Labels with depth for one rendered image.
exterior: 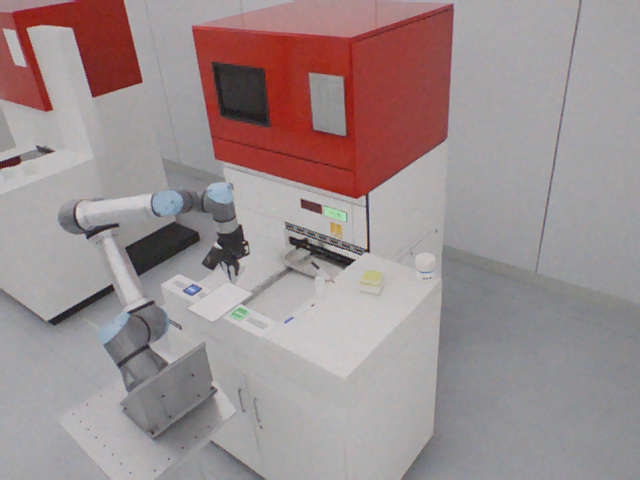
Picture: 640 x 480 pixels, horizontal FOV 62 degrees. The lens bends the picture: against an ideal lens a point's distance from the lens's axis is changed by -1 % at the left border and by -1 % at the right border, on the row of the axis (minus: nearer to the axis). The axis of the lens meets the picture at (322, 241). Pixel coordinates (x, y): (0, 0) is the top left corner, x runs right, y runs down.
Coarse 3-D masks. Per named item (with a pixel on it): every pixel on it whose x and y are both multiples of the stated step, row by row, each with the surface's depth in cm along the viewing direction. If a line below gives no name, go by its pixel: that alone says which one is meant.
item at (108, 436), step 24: (168, 360) 196; (120, 384) 187; (216, 384) 184; (96, 408) 178; (120, 408) 177; (216, 408) 175; (72, 432) 170; (96, 432) 169; (120, 432) 169; (144, 432) 168; (168, 432) 168; (192, 432) 167; (96, 456) 162; (120, 456) 161; (144, 456) 161; (168, 456) 160
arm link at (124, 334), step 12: (108, 324) 167; (120, 324) 168; (132, 324) 171; (144, 324) 176; (108, 336) 166; (120, 336) 167; (132, 336) 168; (144, 336) 174; (108, 348) 167; (120, 348) 166; (132, 348) 167; (120, 360) 166
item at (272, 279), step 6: (282, 270) 235; (288, 270) 238; (270, 276) 231; (276, 276) 232; (282, 276) 236; (264, 282) 228; (270, 282) 230; (258, 288) 225; (264, 288) 228; (258, 294) 226; (246, 300) 221
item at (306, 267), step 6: (288, 258) 238; (288, 264) 236; (294, 264) 233; (306, 264) 232; (318, 264) 232; (324, 264) 231; (300, 270) 232; (306, 270) 230; (312, 270) 228; (330, 270) 227; (336, 270) 227; (342, 270) 227
